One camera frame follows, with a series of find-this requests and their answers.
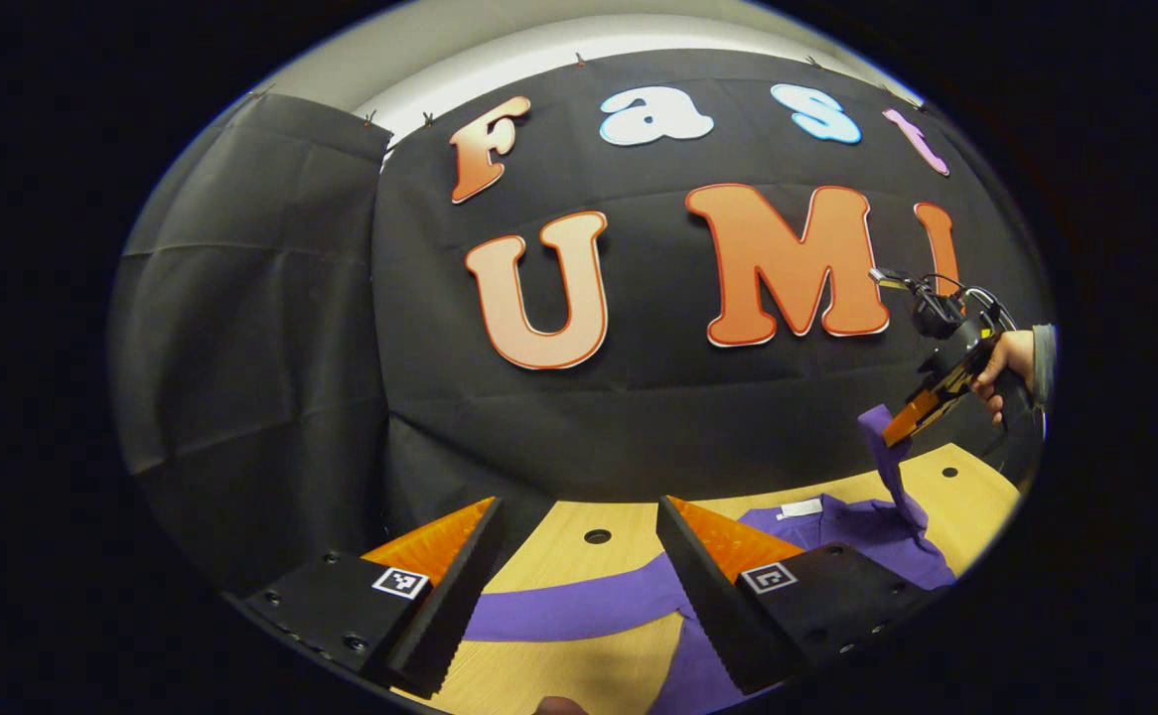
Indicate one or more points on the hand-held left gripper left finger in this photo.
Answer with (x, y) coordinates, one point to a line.
(455, 606)

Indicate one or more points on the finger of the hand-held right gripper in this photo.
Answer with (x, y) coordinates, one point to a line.
(922, 407)

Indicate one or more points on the purple shirt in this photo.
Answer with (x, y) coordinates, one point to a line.
(579, 606)

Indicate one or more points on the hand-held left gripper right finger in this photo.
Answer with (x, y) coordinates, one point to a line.
(703, 596)

